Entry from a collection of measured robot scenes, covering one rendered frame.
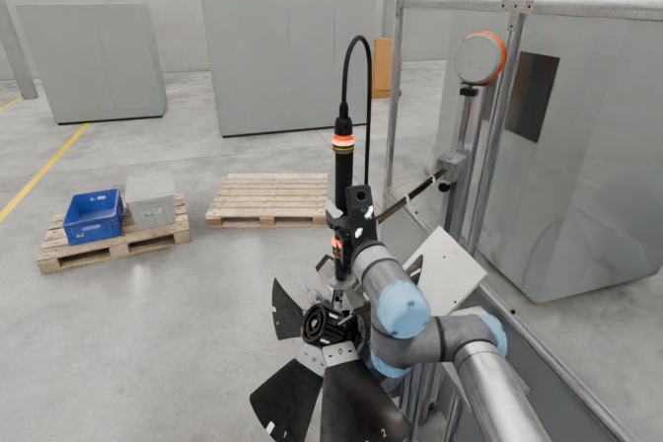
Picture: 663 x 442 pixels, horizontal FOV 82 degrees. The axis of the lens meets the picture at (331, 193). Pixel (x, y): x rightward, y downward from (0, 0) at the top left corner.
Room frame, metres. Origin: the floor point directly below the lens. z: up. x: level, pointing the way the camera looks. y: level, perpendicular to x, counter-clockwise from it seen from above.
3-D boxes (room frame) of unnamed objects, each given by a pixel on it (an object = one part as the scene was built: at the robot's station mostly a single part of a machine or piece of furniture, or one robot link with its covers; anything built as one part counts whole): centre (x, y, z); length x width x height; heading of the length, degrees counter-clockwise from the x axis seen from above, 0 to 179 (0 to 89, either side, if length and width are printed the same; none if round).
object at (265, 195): (3.70, 0.64, 0.07); 1.20 x 1.00 x 0.15; 90
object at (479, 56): (1.28, -0.47, 1.88); 0.16 x 0.07 x 0.16; 51
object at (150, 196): (3.22, 1.72, 0.31); 0.60 x 0.42 x 0.33; 23
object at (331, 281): (0.73, -0.03, 1.49); 0.09 x 0.07 x 0.10; 141
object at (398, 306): (0.46, -0.10, 1.63); 0.11 x 0.08 x 0.09; 16
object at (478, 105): (1.28, -0.47, 0.90); 0.08 x 0.06 x 1.80; 51
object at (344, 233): (0.61, -0.06, 1.62); 0.12 x 0.08 x 0.09; 16
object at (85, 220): (3.02, 2.19, 0.25); 0.60 x 0.41 x 0.22; 23
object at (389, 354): (0.46, -0.12, 1.53); 0.11 x 0.08 x 0.11; 90
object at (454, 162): (1.21, -0.42, 1.53); 0.10 x 0.07 x 0.09; 141
